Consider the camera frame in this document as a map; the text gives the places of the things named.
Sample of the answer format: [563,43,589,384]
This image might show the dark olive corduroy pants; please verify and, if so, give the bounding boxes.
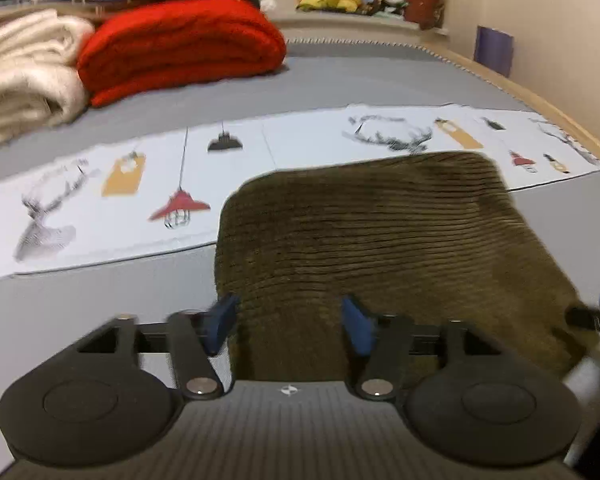
[214,152,597,382]

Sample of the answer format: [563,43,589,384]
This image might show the grey printed bed sheet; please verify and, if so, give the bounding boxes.
[0,41,600,480]

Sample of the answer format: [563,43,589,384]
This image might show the purple box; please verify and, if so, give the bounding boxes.
[474,26,514,77]

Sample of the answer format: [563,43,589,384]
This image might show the red folded blanket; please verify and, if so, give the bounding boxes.
[76,0,287,107]

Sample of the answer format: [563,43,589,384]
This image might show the cream folded blanket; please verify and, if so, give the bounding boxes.
[0,10,95,145]

